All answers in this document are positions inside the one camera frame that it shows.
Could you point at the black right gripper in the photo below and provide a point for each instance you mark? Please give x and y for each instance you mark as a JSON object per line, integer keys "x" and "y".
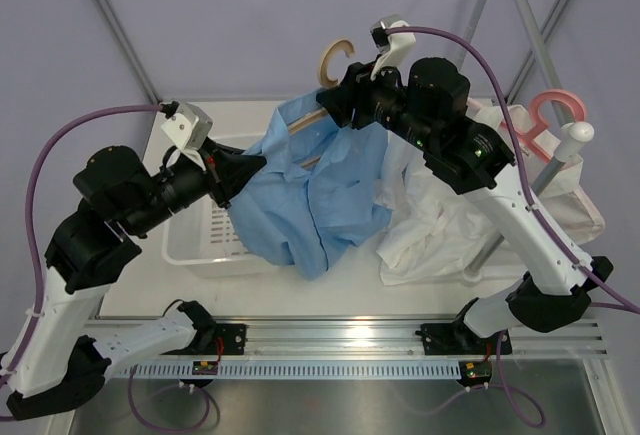
{"x": 356, "y": 90}

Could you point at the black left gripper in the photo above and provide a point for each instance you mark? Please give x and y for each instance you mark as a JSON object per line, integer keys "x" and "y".
{"x": 228, "y": 169}

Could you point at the beige wooden hanger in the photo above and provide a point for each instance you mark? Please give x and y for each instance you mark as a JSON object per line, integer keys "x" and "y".
{"x": 325, "y": 81}

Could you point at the blue shirt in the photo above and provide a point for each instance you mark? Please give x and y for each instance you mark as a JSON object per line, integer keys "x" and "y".
{"x": 316, "y": 195}

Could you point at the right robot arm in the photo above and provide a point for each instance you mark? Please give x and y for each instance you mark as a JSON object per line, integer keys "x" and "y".
{"x": 428, "y": 111}

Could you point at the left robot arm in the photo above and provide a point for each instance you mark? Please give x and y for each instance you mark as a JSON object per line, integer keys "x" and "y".
{"x": 63, "y": 368}

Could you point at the white shirt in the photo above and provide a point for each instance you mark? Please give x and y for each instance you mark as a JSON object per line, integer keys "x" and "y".
{"x": 434, "y": 234}

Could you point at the white plastic basket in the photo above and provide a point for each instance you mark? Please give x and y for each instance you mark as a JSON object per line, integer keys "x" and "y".
{"x": 202, "y": 238}

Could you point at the grey rack pole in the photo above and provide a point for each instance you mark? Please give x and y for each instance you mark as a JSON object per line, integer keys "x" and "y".
{"x": 574, "y": 137}

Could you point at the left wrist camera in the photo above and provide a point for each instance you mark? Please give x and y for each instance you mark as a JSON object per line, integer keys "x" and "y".
{"x": 187, "y": 127}

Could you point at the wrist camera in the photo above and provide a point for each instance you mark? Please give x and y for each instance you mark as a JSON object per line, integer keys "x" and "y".
{"x": 392, "y": 48}
{"x": 187, "y": 127}

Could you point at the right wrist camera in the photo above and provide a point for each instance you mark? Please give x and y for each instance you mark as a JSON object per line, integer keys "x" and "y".
{"x": 392, "y": 48}

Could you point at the aluminium rail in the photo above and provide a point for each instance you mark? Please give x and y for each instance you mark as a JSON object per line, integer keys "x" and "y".
{"x": 397, "y": 338}

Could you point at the white slotted cable duct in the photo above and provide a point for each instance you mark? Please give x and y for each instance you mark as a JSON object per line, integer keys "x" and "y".
{"x": 296, "y": 370}

